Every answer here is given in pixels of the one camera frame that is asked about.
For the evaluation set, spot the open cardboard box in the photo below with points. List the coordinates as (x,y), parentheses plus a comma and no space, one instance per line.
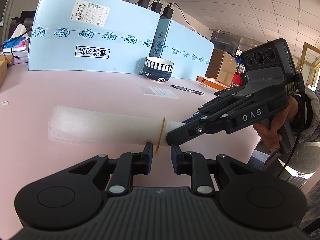
(3,72)

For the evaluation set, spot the labelled light blue carton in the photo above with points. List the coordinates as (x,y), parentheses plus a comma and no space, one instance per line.
(50,55)

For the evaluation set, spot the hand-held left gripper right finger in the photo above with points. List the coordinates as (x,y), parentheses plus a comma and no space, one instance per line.
(173,157)

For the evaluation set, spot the grey pen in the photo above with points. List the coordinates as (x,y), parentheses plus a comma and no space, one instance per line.
(187,89)

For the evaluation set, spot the white gridded paper slip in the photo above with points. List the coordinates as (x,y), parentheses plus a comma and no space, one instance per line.
(160,92)

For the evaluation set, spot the orange box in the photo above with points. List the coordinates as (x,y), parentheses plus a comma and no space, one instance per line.
(212,83)

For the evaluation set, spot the tan rubber band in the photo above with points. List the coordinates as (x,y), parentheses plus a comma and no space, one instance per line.
(157,150)

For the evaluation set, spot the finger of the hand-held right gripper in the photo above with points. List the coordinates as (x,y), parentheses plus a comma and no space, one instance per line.
(212,111)
(180,136)

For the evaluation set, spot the white foam bag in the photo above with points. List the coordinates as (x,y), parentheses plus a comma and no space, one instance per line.
(100,127)

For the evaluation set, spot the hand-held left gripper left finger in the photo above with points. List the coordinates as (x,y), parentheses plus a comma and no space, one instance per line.
(150,155)

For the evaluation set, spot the clear plastic piece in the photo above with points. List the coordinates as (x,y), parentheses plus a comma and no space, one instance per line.
(203,85)

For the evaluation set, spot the person's right hand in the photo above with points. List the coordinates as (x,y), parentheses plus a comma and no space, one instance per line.
(270,133)

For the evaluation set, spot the brown cardboard carton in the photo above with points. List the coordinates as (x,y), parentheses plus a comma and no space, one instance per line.
(222,65)

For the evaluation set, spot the blue striped ceramic bowl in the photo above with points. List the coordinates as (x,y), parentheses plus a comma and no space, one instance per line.
(157,75)

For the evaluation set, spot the grey cylindrical bin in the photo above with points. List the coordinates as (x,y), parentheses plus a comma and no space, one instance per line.
(295,162)

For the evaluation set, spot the blue tissue pack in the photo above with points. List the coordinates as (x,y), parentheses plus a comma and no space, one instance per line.
(17,43)

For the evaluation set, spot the plain light blue carton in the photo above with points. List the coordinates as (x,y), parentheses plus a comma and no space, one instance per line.
(187,45)

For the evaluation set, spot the wooden frame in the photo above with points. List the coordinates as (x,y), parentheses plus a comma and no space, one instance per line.
(306,62)

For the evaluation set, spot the black power adapter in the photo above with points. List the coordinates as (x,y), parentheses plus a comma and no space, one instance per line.
(156,7)
(144,2)
(168,12)

